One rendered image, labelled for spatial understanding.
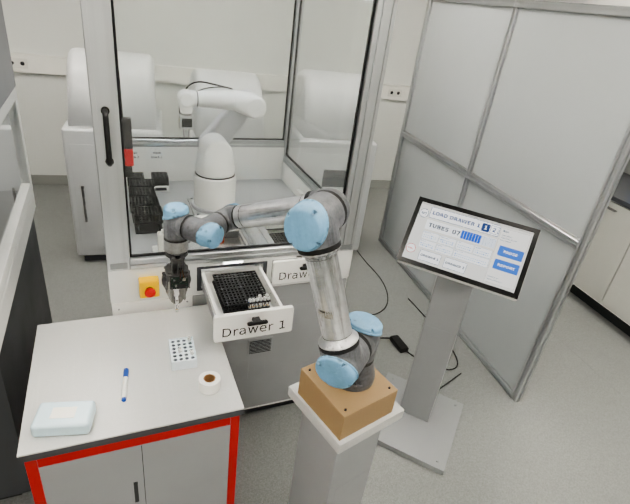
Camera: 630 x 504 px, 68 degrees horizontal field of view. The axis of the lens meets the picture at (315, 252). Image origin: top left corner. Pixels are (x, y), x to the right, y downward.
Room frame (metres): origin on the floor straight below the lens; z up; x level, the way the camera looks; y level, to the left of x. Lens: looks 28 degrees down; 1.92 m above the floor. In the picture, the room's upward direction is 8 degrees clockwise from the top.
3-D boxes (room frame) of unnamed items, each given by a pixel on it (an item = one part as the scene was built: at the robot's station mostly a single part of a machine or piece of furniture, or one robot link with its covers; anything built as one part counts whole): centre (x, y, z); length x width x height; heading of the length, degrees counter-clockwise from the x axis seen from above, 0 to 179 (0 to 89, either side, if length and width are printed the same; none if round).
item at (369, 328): (1.15, -0.17, 1.03); 0.13 x 0.12 x 0.14; 157
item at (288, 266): (1.77, 0.04, 0.87); 0.29 x 0.02 x 0.11; 116
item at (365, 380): (1.16, -0.17, 0.91); 0.15 x 0.15 x 0.10
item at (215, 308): (1.54, 0.27, 0.86); 0.40 x 0.26 x 0.06; 26
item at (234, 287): (1.53, 0.27, 0.87); 0.22 x 0.18 x 0.06; 26
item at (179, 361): (1.25, 0.41, 0.78); 0.12 x 0.08 x 0.04; 24
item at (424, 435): (1.83, -0.64, 0.51); 0.50 x 0.45 x 1.02; 157
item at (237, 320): (1.35, 0.18, 0.87); 0.29 x 0.02 x 0.11; 116
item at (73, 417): (0.91, 0.65, 0.78); 0.15 x 0.10 x 0.04; 104
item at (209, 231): (1.25, 0.33, 1.27); 0.11 x 0.11 x 0.08; 67
